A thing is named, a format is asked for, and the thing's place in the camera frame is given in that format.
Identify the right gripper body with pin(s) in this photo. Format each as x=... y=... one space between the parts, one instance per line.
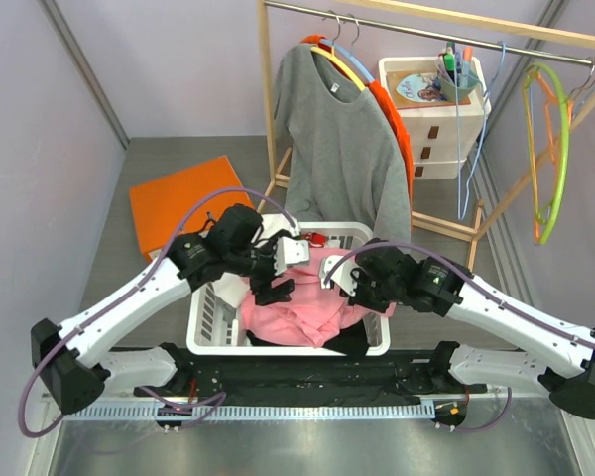
x=372 y=295

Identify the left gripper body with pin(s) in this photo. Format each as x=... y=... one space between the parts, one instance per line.
x=262 y=274

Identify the pink t shirt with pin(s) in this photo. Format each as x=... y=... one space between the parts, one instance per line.
x=312 y=317

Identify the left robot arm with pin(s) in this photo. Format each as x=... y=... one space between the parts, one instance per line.
x=76 y=360

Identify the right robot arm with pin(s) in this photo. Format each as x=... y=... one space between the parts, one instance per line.
x=552 y=357

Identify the yellow hanger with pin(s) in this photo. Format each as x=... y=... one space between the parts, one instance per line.
x=337 y=67

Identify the orange plastic hanger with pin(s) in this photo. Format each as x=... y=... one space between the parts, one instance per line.
x=550 y=124

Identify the white garment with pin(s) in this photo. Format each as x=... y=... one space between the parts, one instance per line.
x=231 y=288

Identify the black garment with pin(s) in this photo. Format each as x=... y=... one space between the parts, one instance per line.
x=350 y=343

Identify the red printed garment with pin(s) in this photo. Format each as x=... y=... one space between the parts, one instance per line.
x=315 y=240

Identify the white laundry basket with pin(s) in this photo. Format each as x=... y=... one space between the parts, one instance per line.
x=215 y=326

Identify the orange binder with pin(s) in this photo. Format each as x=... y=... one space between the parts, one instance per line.
x=159 y=205

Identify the grey sweatshirt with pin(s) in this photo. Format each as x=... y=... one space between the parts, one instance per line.
x=346 y=162

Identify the orange garment on rack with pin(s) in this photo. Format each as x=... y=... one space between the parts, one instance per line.
x=401 y=133

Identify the white drawer unit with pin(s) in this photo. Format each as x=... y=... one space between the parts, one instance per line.
x=433 y=129

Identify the picture card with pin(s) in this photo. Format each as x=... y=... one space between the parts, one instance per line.
x=415 y=89

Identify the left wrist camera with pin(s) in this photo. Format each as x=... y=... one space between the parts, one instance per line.
x=290 y=253

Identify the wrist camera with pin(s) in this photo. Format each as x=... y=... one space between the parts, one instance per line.
x=335 y=270
x=290 y=253

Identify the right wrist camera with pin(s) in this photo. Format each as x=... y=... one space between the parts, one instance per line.
x=335 y=270

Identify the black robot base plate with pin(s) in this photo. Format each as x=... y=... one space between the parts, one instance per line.
x=398 y=377

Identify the light blue wire hanger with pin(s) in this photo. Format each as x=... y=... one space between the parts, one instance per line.
x=474 y=135

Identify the slotted cable duct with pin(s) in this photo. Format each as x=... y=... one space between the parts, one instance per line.
x=151 y=410

